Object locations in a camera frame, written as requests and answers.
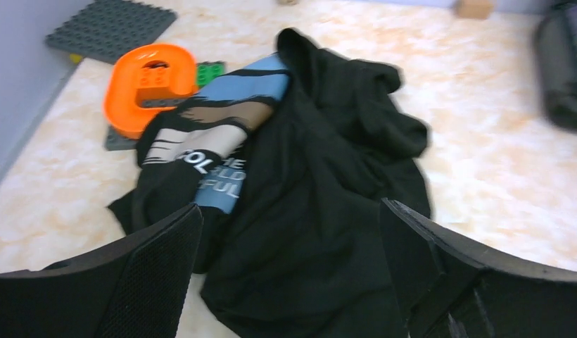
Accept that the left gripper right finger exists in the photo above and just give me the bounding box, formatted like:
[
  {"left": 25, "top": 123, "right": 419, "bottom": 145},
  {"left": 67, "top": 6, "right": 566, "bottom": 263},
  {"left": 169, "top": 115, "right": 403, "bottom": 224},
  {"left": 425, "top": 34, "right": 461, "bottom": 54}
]
[{"left": 381, "top": 199, "right": 577, "bottom": 337}]

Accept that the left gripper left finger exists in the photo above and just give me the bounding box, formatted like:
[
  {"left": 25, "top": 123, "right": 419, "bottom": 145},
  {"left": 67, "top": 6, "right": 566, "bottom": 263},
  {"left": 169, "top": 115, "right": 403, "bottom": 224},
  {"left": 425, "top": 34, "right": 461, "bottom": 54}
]
[{"left": 0, "top": 204, "right": 203, "bottom": 337}]

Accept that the black printed t-shirt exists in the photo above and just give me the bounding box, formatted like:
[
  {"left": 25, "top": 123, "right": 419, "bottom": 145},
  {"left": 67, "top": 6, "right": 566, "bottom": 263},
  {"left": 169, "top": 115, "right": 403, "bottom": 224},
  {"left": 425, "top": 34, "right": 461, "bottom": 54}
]
[{"left": 109, "top": 28, "right": 431, "bottom": 337}]

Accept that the orange tape dispenser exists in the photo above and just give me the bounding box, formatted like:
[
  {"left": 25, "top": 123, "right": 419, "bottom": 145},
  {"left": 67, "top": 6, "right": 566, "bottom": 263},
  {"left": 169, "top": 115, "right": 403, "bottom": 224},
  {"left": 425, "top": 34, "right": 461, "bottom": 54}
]
[{"left": 103, "top": 44, "right": 198, "bottom": 139}]

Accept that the dark grey lego baseplate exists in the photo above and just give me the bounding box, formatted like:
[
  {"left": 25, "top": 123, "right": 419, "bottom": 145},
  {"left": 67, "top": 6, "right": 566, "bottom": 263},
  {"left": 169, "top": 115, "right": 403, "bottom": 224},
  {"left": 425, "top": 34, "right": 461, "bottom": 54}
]
[{"left": 45, "top": 0, "right": 177, "bottom": 64}]

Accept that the black poker chip case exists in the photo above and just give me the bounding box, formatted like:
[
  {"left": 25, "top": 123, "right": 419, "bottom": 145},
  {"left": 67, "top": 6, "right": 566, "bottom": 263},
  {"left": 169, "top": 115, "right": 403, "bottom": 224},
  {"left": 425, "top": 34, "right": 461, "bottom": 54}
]
[{"left": 533, "top": 1, "right": 577, "bottom": 132}]

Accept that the small wooden block right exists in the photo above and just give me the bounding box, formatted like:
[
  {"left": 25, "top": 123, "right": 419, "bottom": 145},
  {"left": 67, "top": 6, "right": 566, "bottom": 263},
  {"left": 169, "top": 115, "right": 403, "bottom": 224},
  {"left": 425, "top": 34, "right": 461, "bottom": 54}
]
[{"left": 455, "top": 0, "right": 495, "bottom": 20}]

